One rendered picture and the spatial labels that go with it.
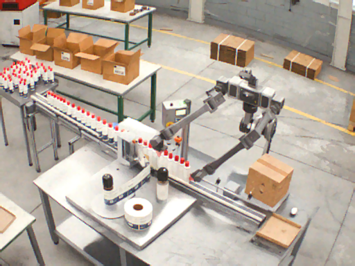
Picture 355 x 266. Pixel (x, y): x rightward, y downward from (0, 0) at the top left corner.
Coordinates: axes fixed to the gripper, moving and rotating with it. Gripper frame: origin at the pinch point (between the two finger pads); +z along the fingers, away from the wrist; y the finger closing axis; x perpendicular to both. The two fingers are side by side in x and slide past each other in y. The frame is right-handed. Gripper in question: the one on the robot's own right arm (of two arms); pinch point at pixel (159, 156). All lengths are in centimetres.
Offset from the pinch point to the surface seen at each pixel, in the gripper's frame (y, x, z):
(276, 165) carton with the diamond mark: 73, 53, 6
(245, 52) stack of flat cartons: -128, 397, 85
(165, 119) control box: -9.1, 18.1, -18.7
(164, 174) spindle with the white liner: 13.2, -11.2, 3.3
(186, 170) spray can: 13.5, 16.2, 16.8
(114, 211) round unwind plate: -8, -44, 31
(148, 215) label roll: 21.4, -40.1, 19.1
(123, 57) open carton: -164, 144, 19
